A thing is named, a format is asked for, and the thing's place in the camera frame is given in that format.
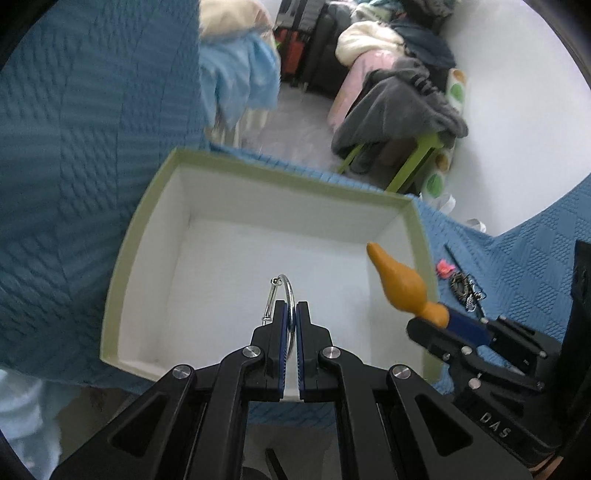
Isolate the black long hair clip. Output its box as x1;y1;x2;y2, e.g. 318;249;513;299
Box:
444;244;487;319

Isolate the pink hat hair clip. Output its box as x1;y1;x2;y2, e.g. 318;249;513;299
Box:
436;259;456;279

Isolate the orange gourd hair clip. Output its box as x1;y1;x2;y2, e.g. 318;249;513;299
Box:
367;242;450;328

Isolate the silver bangle bracelet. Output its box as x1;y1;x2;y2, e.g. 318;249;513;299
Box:
260;273;297;361

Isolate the black cream patterned bangle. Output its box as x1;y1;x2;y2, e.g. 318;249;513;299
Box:
450;271;472;301

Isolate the rolled green dotted mat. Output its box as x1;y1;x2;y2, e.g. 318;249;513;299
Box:
421;68;467;202

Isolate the green open gift box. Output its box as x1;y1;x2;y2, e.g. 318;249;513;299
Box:
100;149;443;382

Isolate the green plastic stool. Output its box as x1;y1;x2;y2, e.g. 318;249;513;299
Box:
337;133;453;193

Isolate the grey blanket on stool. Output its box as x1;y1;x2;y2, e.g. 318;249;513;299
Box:
331;57;469;158

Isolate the pile of clothes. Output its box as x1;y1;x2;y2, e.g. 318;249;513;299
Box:
331;1;457;70

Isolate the red suitcase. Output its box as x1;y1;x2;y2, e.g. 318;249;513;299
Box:
273;27;308;85

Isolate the blue textured sofa cover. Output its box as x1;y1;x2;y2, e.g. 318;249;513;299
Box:
0;0;591;430

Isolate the grey black suitcase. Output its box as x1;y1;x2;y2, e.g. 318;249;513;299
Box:
276;1;356;98

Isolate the light blue bed sheet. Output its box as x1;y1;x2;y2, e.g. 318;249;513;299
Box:
198;31;280;128

